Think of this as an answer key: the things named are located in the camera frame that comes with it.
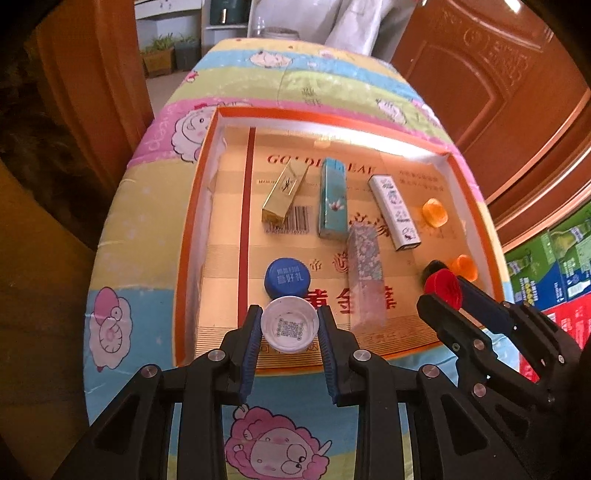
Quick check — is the white kitchen cabinet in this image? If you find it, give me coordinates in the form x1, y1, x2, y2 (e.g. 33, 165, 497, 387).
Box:
136, 0, 252, 31

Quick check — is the dark plant pot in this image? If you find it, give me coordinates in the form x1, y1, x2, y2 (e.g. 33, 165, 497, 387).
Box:
174, 37, 201, 71

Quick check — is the wooden door jamb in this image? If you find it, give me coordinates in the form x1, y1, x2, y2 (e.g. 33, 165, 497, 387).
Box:
480, 88, 591, 250
37, 0, 155, 185

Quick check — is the red bottle cap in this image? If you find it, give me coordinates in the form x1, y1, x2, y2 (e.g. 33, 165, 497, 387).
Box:
424, 268, 463, 311

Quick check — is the teal flower-print box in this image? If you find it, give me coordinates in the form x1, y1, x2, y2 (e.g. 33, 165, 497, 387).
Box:
318, 157, 348, 240

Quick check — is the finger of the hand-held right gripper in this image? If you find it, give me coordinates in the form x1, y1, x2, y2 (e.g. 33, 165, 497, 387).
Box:
418, 294, 557, 480
457, 275, 580, 397

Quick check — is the brown wooden door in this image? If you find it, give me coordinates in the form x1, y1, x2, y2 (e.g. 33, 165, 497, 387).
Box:
392, 0, 573, 153

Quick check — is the black bottle cap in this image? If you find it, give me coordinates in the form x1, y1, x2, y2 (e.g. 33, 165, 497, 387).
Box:
421, 259, 446, 282

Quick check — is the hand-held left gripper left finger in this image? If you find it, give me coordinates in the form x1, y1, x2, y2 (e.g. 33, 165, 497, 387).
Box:
51, 305, 263, 480

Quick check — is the blue bottle cap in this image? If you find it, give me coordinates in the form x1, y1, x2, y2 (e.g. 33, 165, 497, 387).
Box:
264, 257, 311, 300

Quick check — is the gold lipstick case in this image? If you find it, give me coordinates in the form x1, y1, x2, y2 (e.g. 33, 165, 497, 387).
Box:
262, 157, 309, 234

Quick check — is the white plastic bag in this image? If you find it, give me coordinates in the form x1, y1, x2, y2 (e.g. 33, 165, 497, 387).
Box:
323, 0, 393, 56

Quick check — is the dark green air fryer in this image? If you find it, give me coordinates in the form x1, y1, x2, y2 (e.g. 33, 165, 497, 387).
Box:
203, 0, 252, 24

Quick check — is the white bottle cap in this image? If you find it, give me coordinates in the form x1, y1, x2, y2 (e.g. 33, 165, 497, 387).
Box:
260, 296, 319, 354

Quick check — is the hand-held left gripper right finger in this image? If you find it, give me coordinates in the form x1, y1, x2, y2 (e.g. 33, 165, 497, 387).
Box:
318, 307, 532, 480

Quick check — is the clear floral pattern case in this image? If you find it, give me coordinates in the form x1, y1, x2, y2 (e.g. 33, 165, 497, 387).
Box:
347, 224, 387, 330

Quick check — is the orange bottle cap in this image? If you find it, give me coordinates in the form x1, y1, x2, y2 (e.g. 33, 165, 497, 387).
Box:
422, 198, 450, 228
447, 254, 476, 282

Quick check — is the white cartoon lighter box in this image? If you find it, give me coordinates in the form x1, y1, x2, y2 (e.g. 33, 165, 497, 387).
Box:
368, 174, 422, 252

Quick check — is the orange-rimmed cardboard tray box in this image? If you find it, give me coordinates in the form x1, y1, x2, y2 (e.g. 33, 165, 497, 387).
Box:
173, 105, 504, 377

